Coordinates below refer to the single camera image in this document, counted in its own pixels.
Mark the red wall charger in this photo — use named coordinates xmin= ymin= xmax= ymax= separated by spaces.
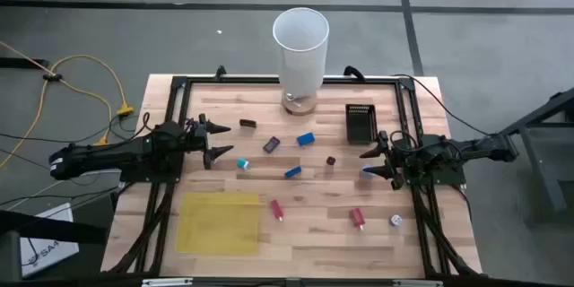
xmin=350 ymin=207 xmax=367 ymax=230
xmin=269 ymin=199 xmax=285 ymax=222

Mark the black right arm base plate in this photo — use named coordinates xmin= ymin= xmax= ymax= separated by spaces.
xmin=402 ymin=150 xmax=467 ymax=186

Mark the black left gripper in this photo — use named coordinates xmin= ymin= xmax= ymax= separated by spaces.
xmin=178 ymin=113 xmax=235 ymax=171

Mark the black beam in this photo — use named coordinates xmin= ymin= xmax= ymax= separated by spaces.
xmin=0 ymin=208 xmax=109 ymax=246

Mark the black plastic mesh basket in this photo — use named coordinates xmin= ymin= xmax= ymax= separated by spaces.
xmin=344 ymin=103 xmax=379 ymax=144

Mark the yellow extension cable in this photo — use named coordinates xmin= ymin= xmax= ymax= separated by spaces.
xmin=0 ymin=39 xmax=135 ymax=171

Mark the silver rail bracket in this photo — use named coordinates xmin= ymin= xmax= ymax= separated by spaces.
xmin=392 ymin=279 xmax=445 ymax=287
xmin=141 ymin=277 xmax=194 ymax=287

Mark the black floor bar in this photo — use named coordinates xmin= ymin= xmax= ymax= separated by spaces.
xmin=0 ymin=57 xmax=49 ymax=69

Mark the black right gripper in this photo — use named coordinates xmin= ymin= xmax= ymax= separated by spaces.
xmin=359 ymin=130 xmax=416 ymax=191

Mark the yellow translucent plastic bin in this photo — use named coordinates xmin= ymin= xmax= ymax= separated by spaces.
xmin=174 ymin=191 xmax=261 ymax=255

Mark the dark blue digital clock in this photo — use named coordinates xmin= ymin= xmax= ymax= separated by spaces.
xmin=262 ymin=135 xmax=282 ymax=154

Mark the round wooden lamp base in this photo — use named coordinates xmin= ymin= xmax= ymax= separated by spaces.
xmin=281 ymin=91 xmax=318 ymax=117

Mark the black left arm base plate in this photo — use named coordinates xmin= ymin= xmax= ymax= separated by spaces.
xmin=119 ymin=150 xmax=185 ymax=184

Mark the white cylindrical lamp shade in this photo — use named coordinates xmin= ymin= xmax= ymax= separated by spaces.
xmin=272 ymin=6 xmax=331 ymax=100

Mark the white printed box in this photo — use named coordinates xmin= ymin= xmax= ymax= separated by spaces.
xmin=18 ymin=202 xmax=81 ymax=278

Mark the grey metal stand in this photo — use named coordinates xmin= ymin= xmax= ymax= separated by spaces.
xmin=497 ymin=87 xmax=574 ymax=225

